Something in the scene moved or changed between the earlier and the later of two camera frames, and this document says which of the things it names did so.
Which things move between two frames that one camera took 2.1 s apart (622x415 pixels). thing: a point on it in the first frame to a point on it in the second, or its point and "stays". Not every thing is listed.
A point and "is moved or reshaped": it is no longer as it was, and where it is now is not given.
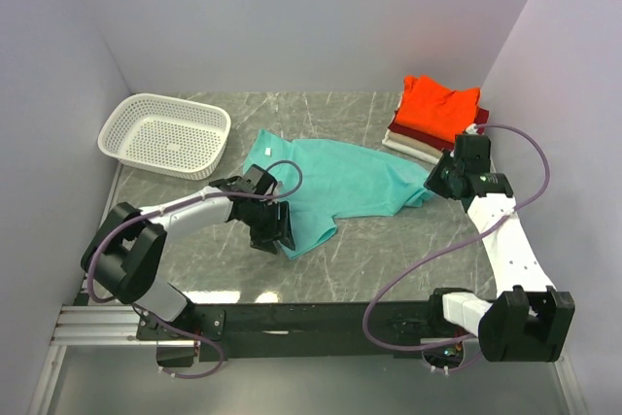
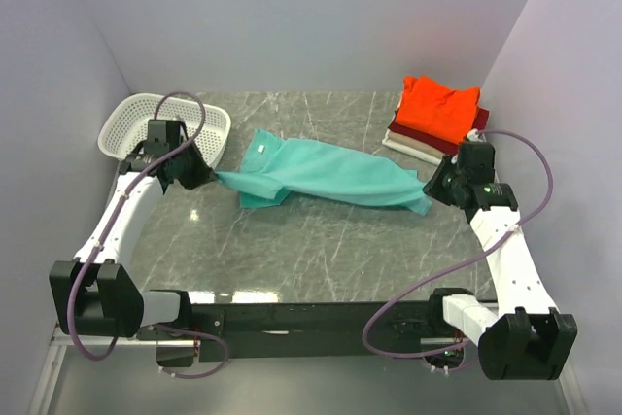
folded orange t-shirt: [428, 106] stays
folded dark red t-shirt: [481, 118] stays
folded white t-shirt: [431, 158] stays
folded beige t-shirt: [415, 143] stays
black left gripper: [278, 229] to [204, 174]
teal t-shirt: [320, 184] is moved or reshaped
